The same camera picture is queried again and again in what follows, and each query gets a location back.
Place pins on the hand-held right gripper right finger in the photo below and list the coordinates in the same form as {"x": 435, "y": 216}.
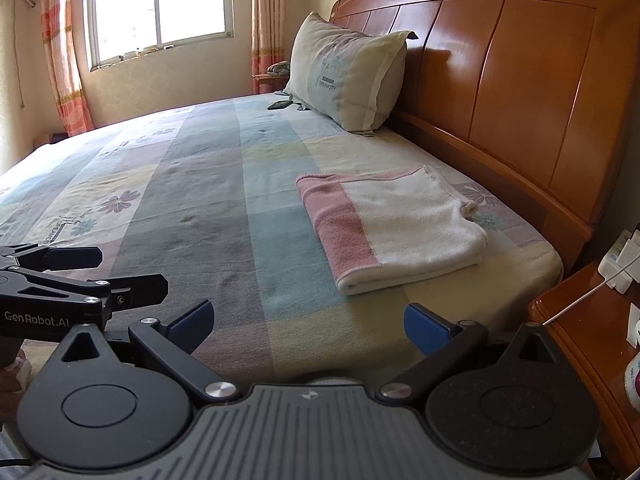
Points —
{"x": 425, "y": 328}

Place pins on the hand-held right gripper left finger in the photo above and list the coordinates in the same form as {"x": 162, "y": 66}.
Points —
{"x": 192, "y": 323}

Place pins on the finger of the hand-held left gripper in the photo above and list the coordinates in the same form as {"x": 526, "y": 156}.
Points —
{"x": 140, "y": 290}
{"x": 75, "y": 257}

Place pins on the pink and white knit sweater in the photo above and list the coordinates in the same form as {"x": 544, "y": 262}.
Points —
{"x": 400, "y": 225}

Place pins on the pastel patchwork bedspread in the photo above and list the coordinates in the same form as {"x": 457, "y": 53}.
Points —
{"x": 200, "y": 210}

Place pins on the glossy wooden nightstand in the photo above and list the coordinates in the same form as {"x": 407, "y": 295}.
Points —
{"x": 585, "y": 340}

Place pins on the white charger box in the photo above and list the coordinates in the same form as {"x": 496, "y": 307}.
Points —
{"x": 620, "y": 260}

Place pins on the pink striped curtain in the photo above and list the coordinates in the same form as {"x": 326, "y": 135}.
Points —
{"x": 270, "y": 20}
{"x": 65, "y": 50}

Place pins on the floral ceramic cup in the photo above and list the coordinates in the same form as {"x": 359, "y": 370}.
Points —
{"x": 634, "y": 380}

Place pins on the black remote control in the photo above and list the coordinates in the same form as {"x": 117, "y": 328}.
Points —
{"x": 279, "y": 105}

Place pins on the small wooden bedside table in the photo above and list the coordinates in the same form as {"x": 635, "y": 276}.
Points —
{"x": 267, "y": 82}

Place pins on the grey bundled cloth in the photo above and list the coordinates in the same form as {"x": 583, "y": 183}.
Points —
{"x": 279, "y": 68}

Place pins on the wooden bed headboard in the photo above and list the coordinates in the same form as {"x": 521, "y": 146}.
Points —
{"x": 525, "y": 85}

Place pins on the large floral print pillow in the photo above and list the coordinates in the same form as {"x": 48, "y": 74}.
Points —
{"x": 345, "y": 75}

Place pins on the bedroom window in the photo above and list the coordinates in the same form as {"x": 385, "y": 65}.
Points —
{"x": 160, "y": 5}

